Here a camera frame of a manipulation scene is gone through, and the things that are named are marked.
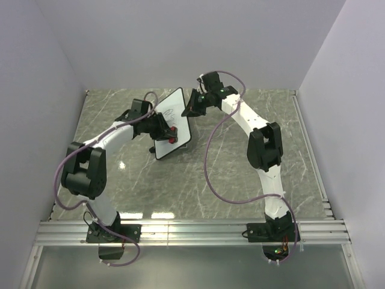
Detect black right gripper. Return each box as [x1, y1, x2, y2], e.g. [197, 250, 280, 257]
[181, 90, 211, 119]

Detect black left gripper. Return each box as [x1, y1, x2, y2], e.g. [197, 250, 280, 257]
[142, 113, 176, 141]

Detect red and black eraser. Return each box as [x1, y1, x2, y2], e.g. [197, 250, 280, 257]
[168, 126, 177, 144]

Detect small black-framed whiteboard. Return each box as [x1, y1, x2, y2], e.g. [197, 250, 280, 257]
[153, 87, 192, 160]

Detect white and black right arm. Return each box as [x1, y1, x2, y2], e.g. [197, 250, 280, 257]
[182, 70, 298, 241]

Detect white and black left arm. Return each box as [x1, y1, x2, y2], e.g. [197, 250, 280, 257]
[61, 99, 177, 242]

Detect aluminium front rail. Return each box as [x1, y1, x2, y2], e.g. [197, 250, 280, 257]
[34, 219, 351, 247]

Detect aluminium rail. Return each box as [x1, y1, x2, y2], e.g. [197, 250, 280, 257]
[34, 219, 351, 247]
[290, 90, 336, 220]

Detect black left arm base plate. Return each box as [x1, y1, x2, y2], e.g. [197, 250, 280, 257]
[86, 223, 141, 243]

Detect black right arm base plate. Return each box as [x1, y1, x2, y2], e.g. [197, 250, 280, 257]
[241, 223, 301, 243]

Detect aluminium right side rail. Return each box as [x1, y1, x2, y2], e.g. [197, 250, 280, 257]
[290, 90, 336, 220]

